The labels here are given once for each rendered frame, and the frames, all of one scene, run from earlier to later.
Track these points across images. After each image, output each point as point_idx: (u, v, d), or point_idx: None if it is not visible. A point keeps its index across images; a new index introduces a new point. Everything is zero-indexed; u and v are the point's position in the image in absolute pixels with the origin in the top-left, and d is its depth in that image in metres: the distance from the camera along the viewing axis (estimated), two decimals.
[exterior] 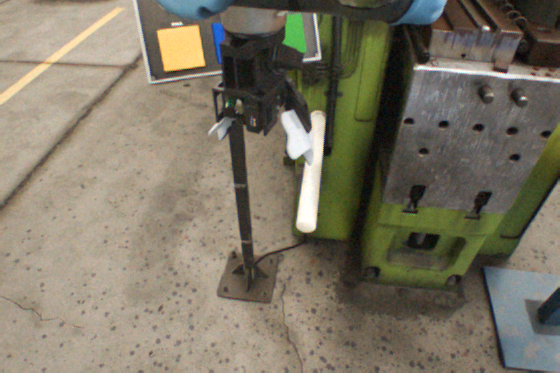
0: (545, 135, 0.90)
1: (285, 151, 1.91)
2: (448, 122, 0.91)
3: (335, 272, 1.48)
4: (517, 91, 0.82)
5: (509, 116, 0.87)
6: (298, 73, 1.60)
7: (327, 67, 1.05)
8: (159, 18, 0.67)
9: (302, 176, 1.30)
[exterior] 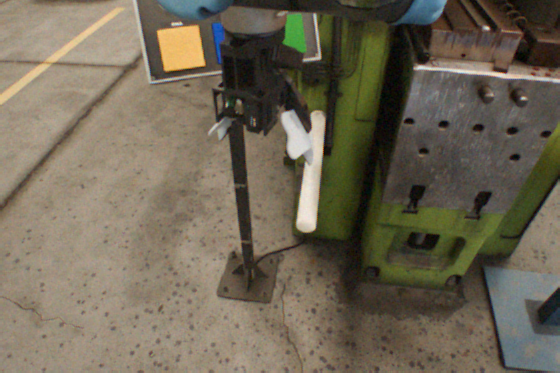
0: (545, 135, 0.90)
1: (285, 151, 1.91)
2: (448, 122, 0.91)
3: (335, 272, 1.48)
4: (517, 91, 0.82)
5: (509, 116, 0.87)
6: (298, 73, 1.60)
7: (327, 67, 1.05)
8: (159, 18, 0.67)
9: (302, 176, 1.30)
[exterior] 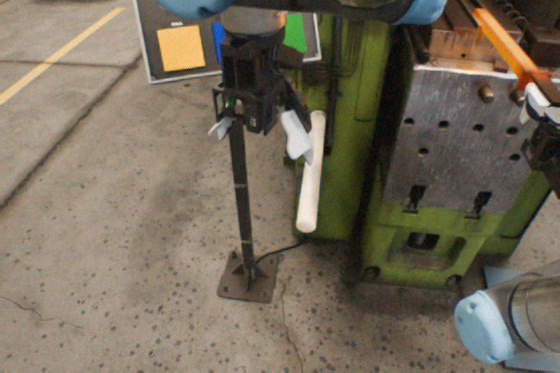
0: None
1: (285, 151, 1.91)
2: (448, 122, 0.91)
3: (335, 272, 1.48)
4: (517, 91, 0.82)
5: (509, 116, 0.87)
6: (298, 73, 1.60)
7: (327, 67, 1.05)
8: (159, 18, 0.67)
9: (302, 176, 1.30)
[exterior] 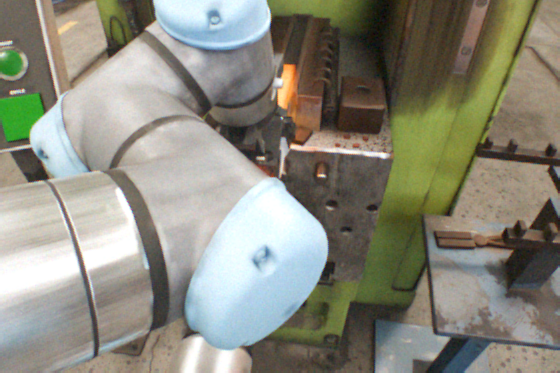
0: (375, 208, 0.81)
1: None
2: None
3: None
4: (319, 165, 0.73)
5: (323, 189, 0.78)
6: None
7: None
8: None
9: None
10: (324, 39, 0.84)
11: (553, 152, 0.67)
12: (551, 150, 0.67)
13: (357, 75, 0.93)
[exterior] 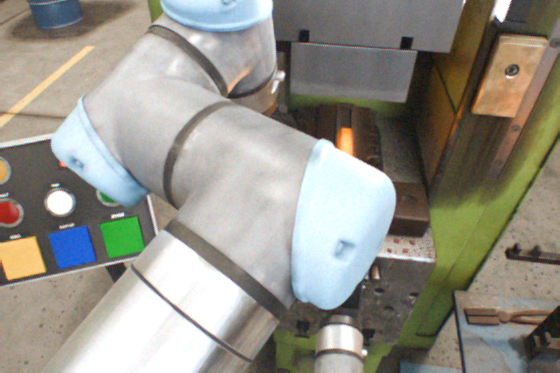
0: (415, 293, 0.93)
1: None
2: None
3: (253, 365, 1.50)
4: (373, 267, 0.84)
5: None
6: None
7: None
8: None
9: None
10: (372, 144, 0.96)
11: None
12: None
13: (397, 167, 1.04)
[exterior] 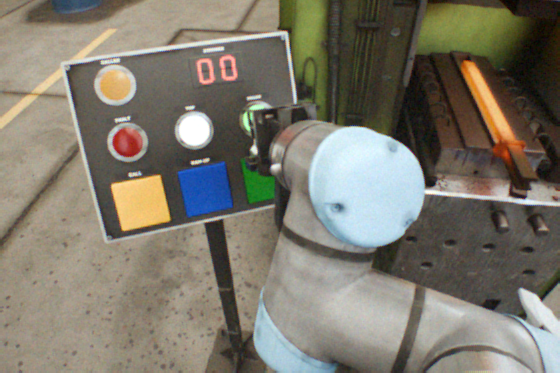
0: None
1: None
2: (455, 241, 0.80)
3: None
4: (536, 217, 0.71)
5: (525, 237, 0.76)
6: None
7: None
8: (113, 169, 0.56)
9: None
10: (512, 86, 0.82)
11: None
12: None
13: (526, 117, 0.91)
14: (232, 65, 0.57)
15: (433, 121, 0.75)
